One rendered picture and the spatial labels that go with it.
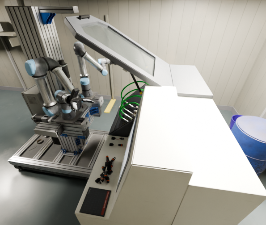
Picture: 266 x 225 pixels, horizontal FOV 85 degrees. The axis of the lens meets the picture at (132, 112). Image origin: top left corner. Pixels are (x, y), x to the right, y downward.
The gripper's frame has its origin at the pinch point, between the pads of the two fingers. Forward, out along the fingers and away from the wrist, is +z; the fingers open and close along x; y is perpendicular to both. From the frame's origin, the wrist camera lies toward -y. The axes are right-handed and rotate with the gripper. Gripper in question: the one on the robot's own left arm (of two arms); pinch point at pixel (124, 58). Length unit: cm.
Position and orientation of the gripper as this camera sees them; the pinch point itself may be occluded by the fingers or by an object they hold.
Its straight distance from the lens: 215.0
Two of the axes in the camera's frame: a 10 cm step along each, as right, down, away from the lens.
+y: -0.4, 7.3, 6.8
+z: 9.6, -1.6, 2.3
